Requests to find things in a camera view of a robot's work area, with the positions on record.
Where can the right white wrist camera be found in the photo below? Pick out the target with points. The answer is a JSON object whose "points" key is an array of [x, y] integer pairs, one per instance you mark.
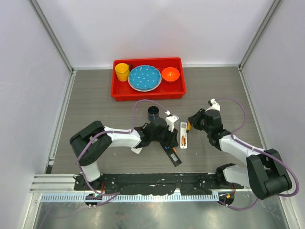
{"points": [[213, 105]]}

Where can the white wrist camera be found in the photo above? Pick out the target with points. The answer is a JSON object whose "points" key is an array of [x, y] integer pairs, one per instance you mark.
{"points": [[213, 105], [170, 120]]}

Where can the slim white remote control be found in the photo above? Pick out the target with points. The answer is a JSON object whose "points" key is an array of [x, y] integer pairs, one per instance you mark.
{"points": [[183, 135]]}

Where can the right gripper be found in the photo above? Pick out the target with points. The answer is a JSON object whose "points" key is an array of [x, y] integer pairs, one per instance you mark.
{"points": [[195, 119]]}

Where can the blue polka dot plate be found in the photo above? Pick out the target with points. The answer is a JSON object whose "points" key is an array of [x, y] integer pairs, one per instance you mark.
{"points": [[144, 78]]}

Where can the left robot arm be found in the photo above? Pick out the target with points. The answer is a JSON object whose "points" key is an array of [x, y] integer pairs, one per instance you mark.
{"points": [[92, 141]]}

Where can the yellow handled screwdriver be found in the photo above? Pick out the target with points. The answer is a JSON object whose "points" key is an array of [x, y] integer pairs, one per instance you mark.
{"points": [[188, 128]]}

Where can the orange bowl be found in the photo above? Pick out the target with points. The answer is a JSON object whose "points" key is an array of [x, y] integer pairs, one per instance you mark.
{"points": [[170, 74]]}

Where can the red plastic tray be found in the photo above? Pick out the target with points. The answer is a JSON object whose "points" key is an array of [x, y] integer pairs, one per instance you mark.
{"points": [[122, 91]]}

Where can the slotted cable duct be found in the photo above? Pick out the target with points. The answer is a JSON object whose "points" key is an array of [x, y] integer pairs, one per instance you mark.
{"points": [[175, 197]]}

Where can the black remote control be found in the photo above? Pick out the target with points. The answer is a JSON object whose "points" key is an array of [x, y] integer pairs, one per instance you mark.
{"points": [[173, 156]]}

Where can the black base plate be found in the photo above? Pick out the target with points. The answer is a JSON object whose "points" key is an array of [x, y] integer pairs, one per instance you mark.
{"points": [[160, 184]]}

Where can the yellow ribbed cup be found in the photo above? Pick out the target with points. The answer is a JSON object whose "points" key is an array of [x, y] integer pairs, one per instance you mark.
{"points": [[122, 71]]}

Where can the dark blue round cup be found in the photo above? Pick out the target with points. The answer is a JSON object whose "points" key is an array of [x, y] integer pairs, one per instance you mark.
{"points": [[153, 113]]}

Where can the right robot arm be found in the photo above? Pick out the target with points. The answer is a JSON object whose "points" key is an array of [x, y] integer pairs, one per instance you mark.
{"points": [[265, 173]]}

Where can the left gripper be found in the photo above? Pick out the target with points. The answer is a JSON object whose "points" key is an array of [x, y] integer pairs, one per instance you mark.
{"points": [[171, 141]]}

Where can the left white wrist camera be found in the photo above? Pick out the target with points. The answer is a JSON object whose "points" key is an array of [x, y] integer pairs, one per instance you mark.
{"points": [[170, 120]]}

